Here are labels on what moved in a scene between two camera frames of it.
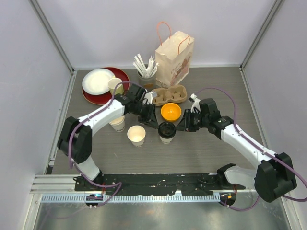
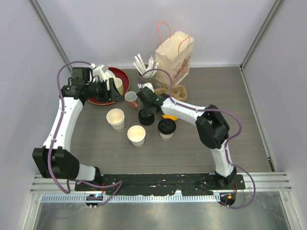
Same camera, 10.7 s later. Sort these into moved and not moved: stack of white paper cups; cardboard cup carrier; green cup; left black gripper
Moved: left black gripper
Not moved: green cup; cardboard cup carrier; stack of white paper cups
